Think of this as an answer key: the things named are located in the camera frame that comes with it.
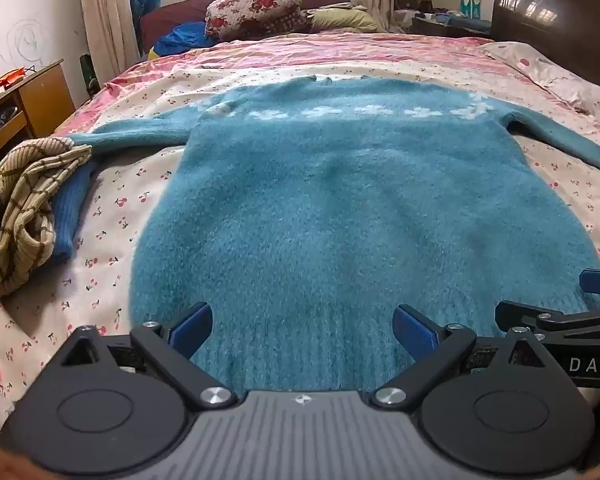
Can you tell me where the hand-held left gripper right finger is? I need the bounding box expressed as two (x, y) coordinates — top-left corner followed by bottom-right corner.
(370, 304), (567, 409)

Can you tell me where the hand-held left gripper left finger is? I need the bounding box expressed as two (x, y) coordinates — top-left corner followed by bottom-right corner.
(60, 302), (237, 410)

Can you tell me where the teal fuzzy sweater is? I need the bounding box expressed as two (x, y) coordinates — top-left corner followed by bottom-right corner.
(69, 75), (600, 394)

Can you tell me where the cherry print bed sheet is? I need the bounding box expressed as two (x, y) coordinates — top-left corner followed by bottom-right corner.
(0, 60), (600, 433)

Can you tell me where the blue knit garment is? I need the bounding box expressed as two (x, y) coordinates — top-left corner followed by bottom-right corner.
(50, 161), (99, 264)

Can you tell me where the beige plaid garment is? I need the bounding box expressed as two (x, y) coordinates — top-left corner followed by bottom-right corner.
(0, 136), (94, 307)

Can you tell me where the dark brown wooden headboard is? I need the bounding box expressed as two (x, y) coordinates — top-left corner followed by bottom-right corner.
(490, 0), (600, 92)

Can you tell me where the wooden cabinet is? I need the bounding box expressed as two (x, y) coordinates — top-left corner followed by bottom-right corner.
(0, 58), (79, 172)

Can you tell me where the blue jacket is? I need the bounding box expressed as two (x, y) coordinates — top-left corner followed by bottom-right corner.
(151, 21), (219, 59)

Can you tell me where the blue folded cloth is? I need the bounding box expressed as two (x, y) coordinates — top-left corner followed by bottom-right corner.
(432, 10), (492, 32)

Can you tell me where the pink floral quilt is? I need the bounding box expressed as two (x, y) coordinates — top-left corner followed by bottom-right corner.
(55, 29), (600, 171)

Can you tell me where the dark nightstand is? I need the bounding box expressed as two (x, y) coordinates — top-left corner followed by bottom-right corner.
(412, 12), (494, 39)

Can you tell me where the orange tool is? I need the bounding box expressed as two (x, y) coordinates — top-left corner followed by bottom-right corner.
(0, 66), (35, 88)

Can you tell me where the maroon bed board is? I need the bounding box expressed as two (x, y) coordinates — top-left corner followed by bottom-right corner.
(138, 0), (352, 55)

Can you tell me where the olive green pillow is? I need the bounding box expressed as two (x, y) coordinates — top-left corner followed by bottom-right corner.
(307, 6), (382, 34)

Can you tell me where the floral red white pillow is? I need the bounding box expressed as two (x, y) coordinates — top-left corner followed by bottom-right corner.
(204, 0), (312, 42)

